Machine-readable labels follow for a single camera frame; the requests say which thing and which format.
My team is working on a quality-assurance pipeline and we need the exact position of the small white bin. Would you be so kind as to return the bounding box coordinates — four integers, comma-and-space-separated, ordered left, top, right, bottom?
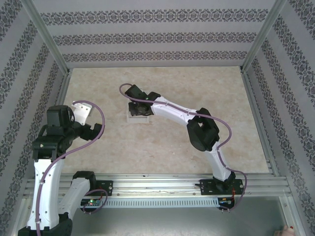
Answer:
126, 109, 151, 124

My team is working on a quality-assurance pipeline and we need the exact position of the circuit board with green light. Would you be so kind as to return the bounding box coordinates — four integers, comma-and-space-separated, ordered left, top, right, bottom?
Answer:
82, 199, 102, 207

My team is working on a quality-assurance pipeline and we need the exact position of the person's hand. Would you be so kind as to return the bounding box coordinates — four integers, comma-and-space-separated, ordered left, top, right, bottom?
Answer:
274, 224, 296, 236

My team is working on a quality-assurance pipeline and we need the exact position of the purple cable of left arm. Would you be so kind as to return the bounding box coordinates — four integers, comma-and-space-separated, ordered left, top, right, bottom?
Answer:
36, 100, 106, 236

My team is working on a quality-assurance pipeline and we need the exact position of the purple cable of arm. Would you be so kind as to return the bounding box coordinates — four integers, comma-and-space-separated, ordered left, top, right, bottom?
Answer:
36, 100, 106, 236
119, 83, 248, 212

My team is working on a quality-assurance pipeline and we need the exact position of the aluminium side rail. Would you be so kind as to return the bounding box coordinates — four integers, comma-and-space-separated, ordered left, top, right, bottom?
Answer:
240, 68, 280, 177
55, 68, 73, 107

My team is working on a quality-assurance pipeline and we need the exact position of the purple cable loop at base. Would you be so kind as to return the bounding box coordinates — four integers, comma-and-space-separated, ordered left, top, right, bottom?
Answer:
82, 188, 109, 215

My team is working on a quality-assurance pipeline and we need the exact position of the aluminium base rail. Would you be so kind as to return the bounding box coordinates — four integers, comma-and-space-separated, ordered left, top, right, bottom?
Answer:
23, 172, 293, 198

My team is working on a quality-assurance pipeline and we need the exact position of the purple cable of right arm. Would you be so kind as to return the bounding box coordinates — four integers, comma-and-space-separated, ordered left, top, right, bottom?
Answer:
119, 83, 248, 212

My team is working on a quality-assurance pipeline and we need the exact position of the white slotted cable duct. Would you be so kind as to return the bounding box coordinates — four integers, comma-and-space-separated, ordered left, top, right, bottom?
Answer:
80, 198, 220, 209

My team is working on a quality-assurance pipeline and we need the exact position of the aluminium frame post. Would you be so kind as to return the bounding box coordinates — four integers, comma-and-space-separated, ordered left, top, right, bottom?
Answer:
20, 0, 72, 75
240, 0, 288, 73

